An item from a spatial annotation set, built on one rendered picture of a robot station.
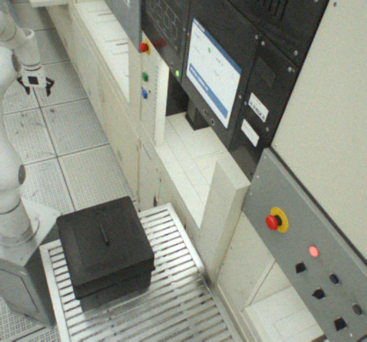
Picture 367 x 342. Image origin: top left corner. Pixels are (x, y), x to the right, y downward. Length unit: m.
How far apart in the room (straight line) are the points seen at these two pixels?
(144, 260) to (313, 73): 0.86
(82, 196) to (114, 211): 1.33
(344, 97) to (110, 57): 1.89
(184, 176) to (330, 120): 1.06
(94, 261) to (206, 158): 0.79
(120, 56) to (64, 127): 1.00
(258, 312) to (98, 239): 0.63
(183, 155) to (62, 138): 1.53
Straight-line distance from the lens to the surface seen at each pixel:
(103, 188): 2.80
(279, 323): 1.51
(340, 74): 0.78
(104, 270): 1.36
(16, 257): 1.73
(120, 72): 2.37
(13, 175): 1.45
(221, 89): 1.12
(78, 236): 1.43
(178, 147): 1.89
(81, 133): 3.20
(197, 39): 1.21
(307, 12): 0.81
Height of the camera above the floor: 2.24
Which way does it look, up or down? 48 degrees down
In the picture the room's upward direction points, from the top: 8 degrees clockwise
